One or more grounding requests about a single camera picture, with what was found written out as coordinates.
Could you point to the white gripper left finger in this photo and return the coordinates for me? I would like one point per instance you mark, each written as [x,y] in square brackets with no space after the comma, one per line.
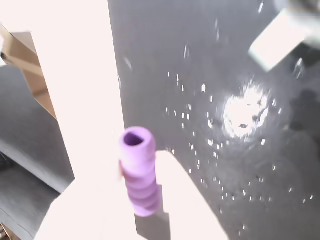
[82,100]

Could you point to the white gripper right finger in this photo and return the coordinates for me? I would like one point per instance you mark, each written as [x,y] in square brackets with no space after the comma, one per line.
[180,210]

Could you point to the purple pen grip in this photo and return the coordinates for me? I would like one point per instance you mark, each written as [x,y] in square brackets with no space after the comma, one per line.
[140,172]

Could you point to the dark grey mat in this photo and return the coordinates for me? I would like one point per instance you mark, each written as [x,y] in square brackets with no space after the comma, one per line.
[200,50]

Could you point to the pale green steel-rimmed mug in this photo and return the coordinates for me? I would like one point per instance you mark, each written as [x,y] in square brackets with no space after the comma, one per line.
[277,40]

